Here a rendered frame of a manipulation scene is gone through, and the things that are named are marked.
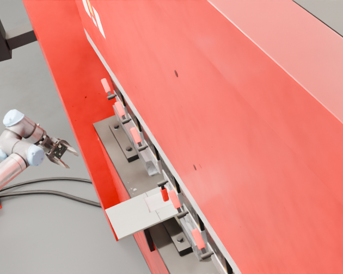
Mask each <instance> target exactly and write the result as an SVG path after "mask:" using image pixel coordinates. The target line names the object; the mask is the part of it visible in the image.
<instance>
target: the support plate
mask: <svg viewBox="0 0 343 274"><path fill-rule="evenodd" d="M160 189H161V187H157V188H155V189H153V190H150V191H148V192H146V193H147V195H148V197H150V196H152V195H155V194H157V193H160V192H161V191H160ZM147 195H146V194H145V193H143V194H141V195H139V196H136V197H134V198H132V199H129V200H127V201H125V202H122V203H120V204H117V205H115V206H113V207H110V208H108V209H106V210H105V211H106V213H107V215H108V218H109V220H110V222H111V224H112V226H113V228H114V231H115V233H116V235H117V237H118V239H119V240H121V239H124V238H126V237H128V236H130V235H133V234H135V233H138V232H140V231H142V230H144V229H147V228H149V227H151V226H154V225H156V224H158V223H160V222H163V221H165V220H167V219H169V218H172V217H174V216H176V215H177V214H178V211H177V209H175V208H174V206H173V204H171V205H168V206H166V207H163V208H161V209H158V210H156V211H157V213H158V215H159V217H160V219H161V220H160V219H159V217H158V215H157V214H156V212H155V211H153V212H149V211H148V209H147V207H146V205H145V202H144V200H143V198H147ZM142 196H143V197H142ZM159 212H160V213H159Z"/></svg>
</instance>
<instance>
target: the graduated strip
mask: <svg viewBox="0 0 343 274"><path fill-rule="evenodd" d="M85 33H86V35H87V37H88V38H89V40H90V42H91V43H92V44H93V46H94V48H95V49H96V51H97V52H98V54H99V56H100V57H101V59H102V60H103V62H104V64H105V65H106V66H107V68H108V70H109V71H110V73H111V75H112V76H113V78H114V79H115V81H116V82H117V84H118V86H119V87H120V88H121V90H122V92H123V93H124V95H125V97H126V98H127V100H128V101H129V103H130V105H131V106H132V108H133V109H134V111H135V112H136V114H137V115H138V117H139V119H140V120H141V122H142V123H143V125H144V127H145V128H146V130H147V131H148V133H149V134H150V136H151V137H152V139H153V141H154V142H155V144H156V145H157V147H158V149H159V150H160V152H161V153H162V155H163V156H164V158H165V160H166V161H167V163H168V164H169V166H170V167H171V169H172V170H173V172H174V174H175V175H176V177H177V178H178V180H179V182H180V183H181V185H182V186H183V188H184V189H185V191H186V193H187V194H188V196H189V197H190V199H191V200H192V202H193V204H194V205H195V207H196V208H197V210H198V212H199V213H200V215H201V216H202V218H203V219H204V221H205V222H206V224H207V226H208V227H209V229H210V231H211V232H212V234H213V235H214V237H215V238H216V240H217V241H218V243H219V244H220V246H221V248H222V249H223V251H224V253H225V254H226V256H227V257H228V259H229V260H230V262H231V263H232V265H233V267H234V268H235V270H236V271H237V273H238V274H241V273H240V271H239V269H238V268H237V266H236V265H235V263H234V262H233V260H232V259H231V257H230V256H229V254H228V252H227V251H226V249H225V248H224V246H223V245H222V243H221V241H220V240H219V238H218V236H217V235H216V234H215V232H214V231H213V229H212V227H211V226H210V224H209V223H208V221H207V219H206V218H205V216H204V215H203V213H202V212H201V210H200V209H199V207H198V206H197V204H196V202H195V201H194V199H193V198H192V196H191V194H190V193H189V192H188V190H187V188H186V187H185V185H184V184H183V182H182V180H181V179H180V177H179V176H178V174H177V173H176V171H175V170H174V168H173V167H172V165H171V163H170V162H169V160H168V159H167V157H166V155H165V154H164V153H163V151H162V149H161V148H160V146H159V145H158V143H157V141H156V140H155V138H154V137H153V135H152V134H151V132H150V131H149V129H148V127H147V126H146V124H145V123H144V121H143V120H142V118H141V116H140V115H139V114H138V112H137V111H136V109H135V107H134V106H133V104H132V102H131V101H130V99H129V98H128V96H127V94H126V93H125V92H124V90H123V88H122V87H121V85H120V84H119V82H118V81H117V79H116V78H115V76H114V74H113V73H112V71H111V70H110V68H109V67H108V65H107V64H106V62H105V60H104V59H103V57H102V55H101V54H100V52H99V51H98V50H97V48H96V46H95V45H94V43H93V42H92V40H91V38H90V37H89V35H88V34H87V32H86V31H85Z"/></svg>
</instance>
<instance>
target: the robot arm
mask: <svg viewBox="0 0 343 274"><path fill-rule="evenodd" d="M3 123H4V124H5V126H6V128H5V130H4V132H3V133H2V135H1V136H0V159H1V160H3V161H2V162H1V163H0V190H1V189H2V188H3V187H5V186H6V185H7V184H8V183H9V182H11V181H12V180H13V179H14V178H15V177H17V176H18V175H19V174H20V173H21V172H22V171H24V170H25V169H26V168H27V167H28V166H30V165H31V166H39V165H40V164H41V163H42V162H43V160H44V157H45V155H46V156H47V158H48V159H49V160H50V161H51V162H53V163H55V164H57V165H59V166H61V167H63V168H66V169H69V167H68V165H67V164H65V163H64V162H63V161H62V160H61V157H62V155H63V154H64V153H65V151H69V152H70V153H73V154H74V155H76V156H79V155H78V153H77V151H76V150H75V149H74V148H73V147H72V146H71V145H70V144H69V143H68V142H67V141H65V140H64V139H60V138H55V137H49V136H48V135H47V133H46V131H45V130H43V129H42V128H41V127H40V124H36V123H35V122H33V121H32V120H30V119H29V118H28V117H26V116H25V115H24V114H23V113H21V112H19V111H17V110H16V109H13V110H11V111H9V112H8V113H7V114H6V115H5V117H4V120H3ZM22 138H24V139H26V140H27V141H29V142H30V143H31V144H30V143H27V142H25V141H22ZM37 145H41V146H42V147H43V148H40V147H38V146H37ZM45 153H46V154H45Z"/></svg>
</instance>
